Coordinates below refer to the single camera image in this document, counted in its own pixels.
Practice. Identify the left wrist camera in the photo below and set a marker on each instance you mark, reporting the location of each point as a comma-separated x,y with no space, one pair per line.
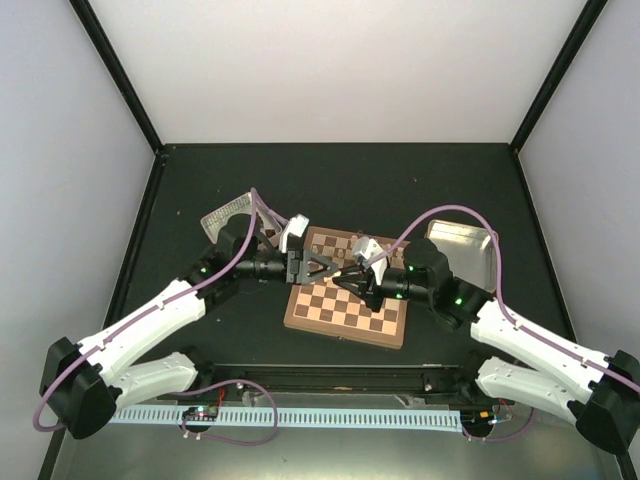
295,227

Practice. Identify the black frame post left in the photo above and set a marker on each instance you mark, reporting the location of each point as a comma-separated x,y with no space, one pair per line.
94,29

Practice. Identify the pile of light chess pieces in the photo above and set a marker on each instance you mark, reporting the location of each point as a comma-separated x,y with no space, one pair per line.
339,248

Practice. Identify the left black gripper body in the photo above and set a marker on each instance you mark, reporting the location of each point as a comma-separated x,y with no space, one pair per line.
291,276

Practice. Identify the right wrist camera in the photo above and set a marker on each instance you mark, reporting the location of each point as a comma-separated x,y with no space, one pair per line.
368,254

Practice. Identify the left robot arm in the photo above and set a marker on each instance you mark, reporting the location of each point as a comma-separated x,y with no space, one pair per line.
86,383

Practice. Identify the wooden chess board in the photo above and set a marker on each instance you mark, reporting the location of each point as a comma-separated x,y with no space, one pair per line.
324,308

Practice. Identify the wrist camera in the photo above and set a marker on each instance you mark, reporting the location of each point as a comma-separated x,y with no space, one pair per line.
368,254
295,227

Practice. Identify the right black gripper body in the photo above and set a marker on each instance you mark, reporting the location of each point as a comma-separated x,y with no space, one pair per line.
377,299

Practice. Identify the pink embossed tin box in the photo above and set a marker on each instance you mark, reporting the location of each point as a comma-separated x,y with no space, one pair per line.
213,222

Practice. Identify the black frame post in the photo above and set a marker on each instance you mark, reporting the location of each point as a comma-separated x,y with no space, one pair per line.
579,32
94,29

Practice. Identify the light blue slotted cable duct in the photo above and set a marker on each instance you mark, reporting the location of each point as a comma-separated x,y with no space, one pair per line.
331,418

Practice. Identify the black frame post right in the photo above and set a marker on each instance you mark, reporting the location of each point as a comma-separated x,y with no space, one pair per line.
579,32

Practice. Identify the small circuit board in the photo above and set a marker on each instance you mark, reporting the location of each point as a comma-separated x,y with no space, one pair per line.
201,413

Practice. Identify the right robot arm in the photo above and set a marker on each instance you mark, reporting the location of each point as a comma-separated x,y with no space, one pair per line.
596,393

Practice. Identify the yellow tin box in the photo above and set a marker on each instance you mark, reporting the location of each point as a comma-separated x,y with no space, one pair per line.
469,249

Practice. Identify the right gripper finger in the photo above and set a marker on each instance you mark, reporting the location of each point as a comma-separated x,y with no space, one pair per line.
354,272
360,287

